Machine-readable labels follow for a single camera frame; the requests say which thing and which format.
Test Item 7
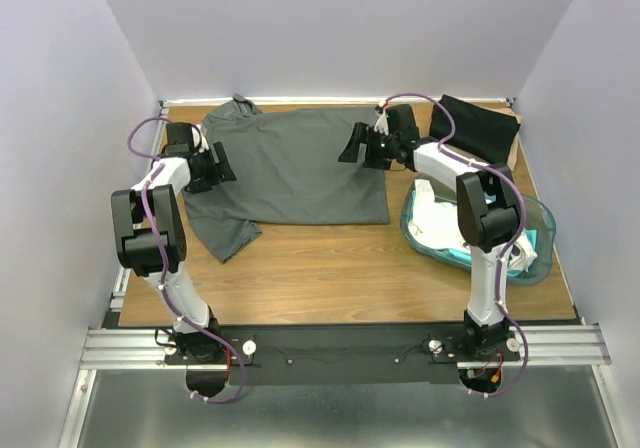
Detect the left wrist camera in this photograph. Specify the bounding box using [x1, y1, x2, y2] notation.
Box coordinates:
[192, 125, 209, 152]

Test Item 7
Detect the aluminium rail frame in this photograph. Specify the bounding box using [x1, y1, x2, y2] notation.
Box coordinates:
[56, 323, 619, 448]

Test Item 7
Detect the folded black t-shirt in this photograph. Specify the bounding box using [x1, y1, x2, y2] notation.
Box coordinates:
[439, 95, 520, 164]

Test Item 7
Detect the grey t-shirt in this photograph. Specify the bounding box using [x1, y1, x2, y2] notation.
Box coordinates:
[183, 96, 390, 263]

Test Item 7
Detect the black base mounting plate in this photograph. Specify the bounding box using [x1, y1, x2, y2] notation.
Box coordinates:
[165, 322, 521, 394]

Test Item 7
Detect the teal plastic basket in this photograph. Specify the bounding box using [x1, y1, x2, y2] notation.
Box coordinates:
[400, 176, 556, 285]

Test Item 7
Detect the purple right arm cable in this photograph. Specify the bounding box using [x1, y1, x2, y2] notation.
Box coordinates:
[383, 92, 531, 400]

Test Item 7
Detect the white t-shirt in basket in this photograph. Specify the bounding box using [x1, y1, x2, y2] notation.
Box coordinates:
[407, 179, 539, 274]

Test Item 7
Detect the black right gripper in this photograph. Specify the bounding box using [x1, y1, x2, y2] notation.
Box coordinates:
[337, 122, 398, 171]

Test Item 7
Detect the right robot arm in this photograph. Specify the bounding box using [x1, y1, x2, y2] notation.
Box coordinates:
[338, 104, 526, 360]

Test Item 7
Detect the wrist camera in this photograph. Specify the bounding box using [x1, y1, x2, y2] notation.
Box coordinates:
[192, 125, 209, 152]
[373, 100, 390, 136]

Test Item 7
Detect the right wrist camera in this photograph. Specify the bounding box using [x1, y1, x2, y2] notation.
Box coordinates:
[373, 100, 390, 136]

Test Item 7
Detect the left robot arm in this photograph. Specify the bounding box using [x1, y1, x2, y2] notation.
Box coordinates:
[110, 117, 236, 364]

